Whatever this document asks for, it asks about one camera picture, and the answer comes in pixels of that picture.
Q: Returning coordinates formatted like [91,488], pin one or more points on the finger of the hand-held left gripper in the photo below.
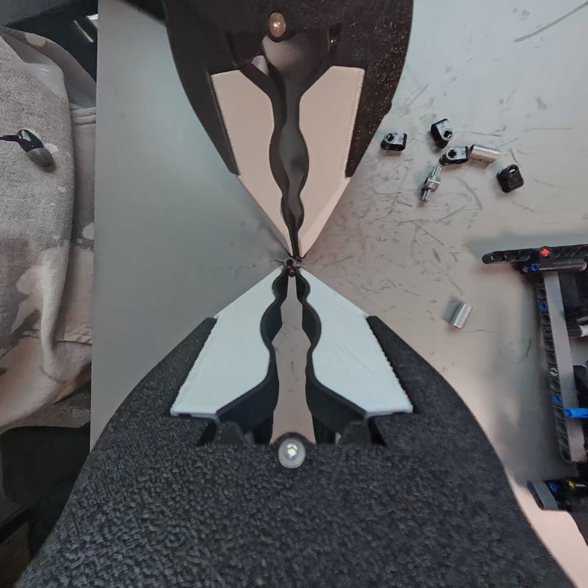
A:
[330,128]
[243,128]

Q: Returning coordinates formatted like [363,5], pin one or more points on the light grey tube piece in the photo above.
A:
[484,154]
[457,315]

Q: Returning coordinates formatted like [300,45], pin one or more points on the grey black toy chassis model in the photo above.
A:
[510,257]

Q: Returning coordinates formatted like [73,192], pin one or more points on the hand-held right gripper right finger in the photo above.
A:
[363,367]

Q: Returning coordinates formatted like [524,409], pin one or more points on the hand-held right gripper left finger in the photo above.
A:
[220,367]

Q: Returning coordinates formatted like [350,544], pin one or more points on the dark grey axle connector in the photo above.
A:
[432,183]
[289,262]

